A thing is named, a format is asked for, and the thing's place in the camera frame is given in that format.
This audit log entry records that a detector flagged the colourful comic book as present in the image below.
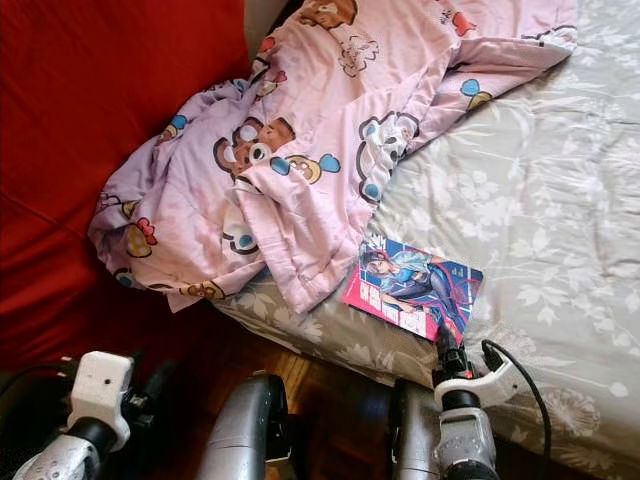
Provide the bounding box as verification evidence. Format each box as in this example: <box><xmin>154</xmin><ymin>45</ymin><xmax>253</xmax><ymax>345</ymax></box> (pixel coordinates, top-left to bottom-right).
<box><xmin>342</xmin><ymin>235</ymin><xmax>484</xmax><ymax>345</ymax></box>

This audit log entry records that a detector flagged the silver right robot leg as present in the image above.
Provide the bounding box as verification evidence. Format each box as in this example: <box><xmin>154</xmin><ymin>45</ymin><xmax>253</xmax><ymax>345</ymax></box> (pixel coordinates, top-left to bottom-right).
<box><xmin>390</xmin><ymin>380</ymin><xmax>447</xmax><ymax>480</ymax></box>

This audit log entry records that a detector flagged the silver robot leg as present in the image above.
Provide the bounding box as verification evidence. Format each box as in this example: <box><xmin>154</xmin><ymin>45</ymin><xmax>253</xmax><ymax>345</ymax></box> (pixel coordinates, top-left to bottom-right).
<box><xmin>390</xmin><ymin>380</ymin><xmax>447</xmax><ymax>480</ymax></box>
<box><xmin>195</xmin><ymin>372</ymin><xmax>291</xmax><ymax>480</ymax></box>

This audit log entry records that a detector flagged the silver left robot leg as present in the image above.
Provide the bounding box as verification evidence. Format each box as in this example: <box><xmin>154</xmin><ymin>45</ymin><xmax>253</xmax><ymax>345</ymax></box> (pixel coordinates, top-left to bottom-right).
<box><xmin>195</xmin><ymin>372</ymin><xmax>291</xmax><ymax>480</ymax></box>

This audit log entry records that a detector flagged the black round trash bin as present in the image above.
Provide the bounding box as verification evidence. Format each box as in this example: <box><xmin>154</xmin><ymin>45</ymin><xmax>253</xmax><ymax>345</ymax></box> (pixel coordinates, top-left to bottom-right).
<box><xmin>0</xmin><ymin>365</ymin><xmax>161</xmax><ymax>480</ymax></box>

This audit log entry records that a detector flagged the grey floral bed sheet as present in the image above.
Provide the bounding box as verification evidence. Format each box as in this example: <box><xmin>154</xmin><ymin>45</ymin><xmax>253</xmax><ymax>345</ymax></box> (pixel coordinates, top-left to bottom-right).
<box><xmin>215</xmin><ymin>0</ymin><xmax>640</xmax><ymax>477</ymax></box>

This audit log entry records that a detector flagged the red folded mattress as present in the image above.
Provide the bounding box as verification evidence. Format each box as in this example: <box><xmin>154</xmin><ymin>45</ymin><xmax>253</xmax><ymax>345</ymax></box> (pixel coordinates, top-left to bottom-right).
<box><xmin>0</xmin><ymin>0</ymin><xmax>251</xmax><ymax>378</ymax></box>

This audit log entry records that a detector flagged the pink cartoon print blanket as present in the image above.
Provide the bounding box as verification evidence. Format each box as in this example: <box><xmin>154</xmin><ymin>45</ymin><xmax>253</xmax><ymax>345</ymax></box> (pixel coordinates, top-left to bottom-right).
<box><xmin>88</xmin><ymin>0</ymin><xmax>579</xmax><ymax>317</ymax></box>

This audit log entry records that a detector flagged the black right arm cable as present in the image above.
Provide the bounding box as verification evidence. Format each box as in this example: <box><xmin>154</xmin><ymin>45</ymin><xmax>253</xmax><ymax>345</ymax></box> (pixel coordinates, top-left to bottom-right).
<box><xmin>482</xmin><ymin>340</ymin><xmax>554</xmax><ymax>473</ymax></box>

